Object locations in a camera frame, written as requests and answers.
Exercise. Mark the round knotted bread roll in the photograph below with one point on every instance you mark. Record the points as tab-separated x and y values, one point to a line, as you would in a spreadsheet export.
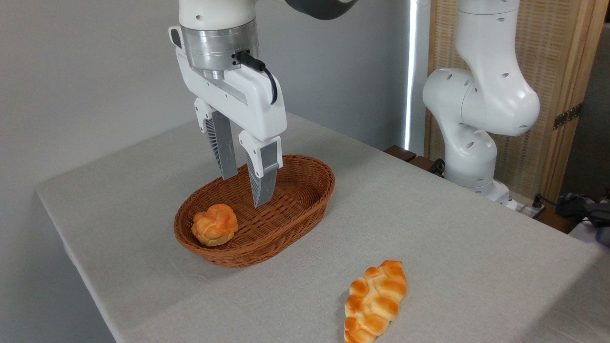
215	225

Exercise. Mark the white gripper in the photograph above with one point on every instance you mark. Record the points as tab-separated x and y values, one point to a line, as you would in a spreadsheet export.
248	102

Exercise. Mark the light grey tablecloth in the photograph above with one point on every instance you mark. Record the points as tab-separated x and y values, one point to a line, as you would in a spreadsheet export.
429	228

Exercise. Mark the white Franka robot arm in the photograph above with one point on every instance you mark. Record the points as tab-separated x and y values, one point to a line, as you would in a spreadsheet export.
491	95

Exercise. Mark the brown oval wicker basket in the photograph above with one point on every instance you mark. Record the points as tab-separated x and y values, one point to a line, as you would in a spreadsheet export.
286	209

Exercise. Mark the wooden woven folding screen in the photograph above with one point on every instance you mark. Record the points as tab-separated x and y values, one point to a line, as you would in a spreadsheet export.
548	52

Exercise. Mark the brass screen hinge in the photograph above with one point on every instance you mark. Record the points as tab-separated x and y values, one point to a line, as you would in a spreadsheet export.
567	116

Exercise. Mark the long braided bread loaf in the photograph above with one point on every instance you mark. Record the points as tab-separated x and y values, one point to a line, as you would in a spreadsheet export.
375	300

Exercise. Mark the bright vertical light strip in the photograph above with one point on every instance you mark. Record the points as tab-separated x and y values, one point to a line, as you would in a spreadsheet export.
411	71

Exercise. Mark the dark brown wooden block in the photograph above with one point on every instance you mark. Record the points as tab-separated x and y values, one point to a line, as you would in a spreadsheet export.
410	157

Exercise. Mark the dark grey bundled object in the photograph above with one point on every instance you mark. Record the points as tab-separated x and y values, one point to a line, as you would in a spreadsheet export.
601	221

